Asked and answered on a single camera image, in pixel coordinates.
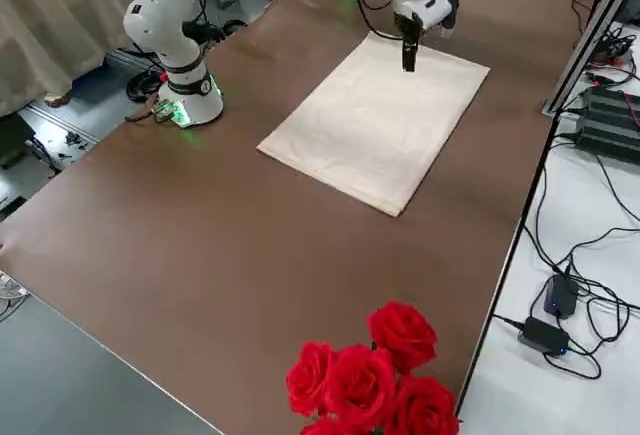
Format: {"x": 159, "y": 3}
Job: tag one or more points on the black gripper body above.
{"x": 410, "y": 25}

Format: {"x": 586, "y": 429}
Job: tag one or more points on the beige tablecloth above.
{"x": 370, "y": 130}

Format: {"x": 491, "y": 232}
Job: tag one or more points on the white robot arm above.
{"x": 160, "y": 15}

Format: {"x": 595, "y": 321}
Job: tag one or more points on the black finned power supply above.
{"x": 612, "y": 125}

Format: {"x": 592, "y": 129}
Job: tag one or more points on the red artificial rose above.
{"x": 325, "y": 427}
{"x": 402, "y": 335}
{"x": 360, "y": 380}
{"x": 425, "y": 405}
{"x": 310, "y": 377}

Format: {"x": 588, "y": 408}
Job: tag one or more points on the black power adapter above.
{"x": 560, "y": 295}
{"x": 545, "y": 335}

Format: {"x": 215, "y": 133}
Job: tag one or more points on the person's foot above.
{"x": 56, "y": 99}

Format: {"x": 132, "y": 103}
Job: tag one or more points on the black floor box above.
{"x": 10, "y": 137}

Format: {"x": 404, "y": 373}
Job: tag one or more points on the aluminium frame post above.
{"x": 586, "y": 40}

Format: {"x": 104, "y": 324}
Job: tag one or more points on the aluminium floor rail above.
{"x": 60, "y": 127}

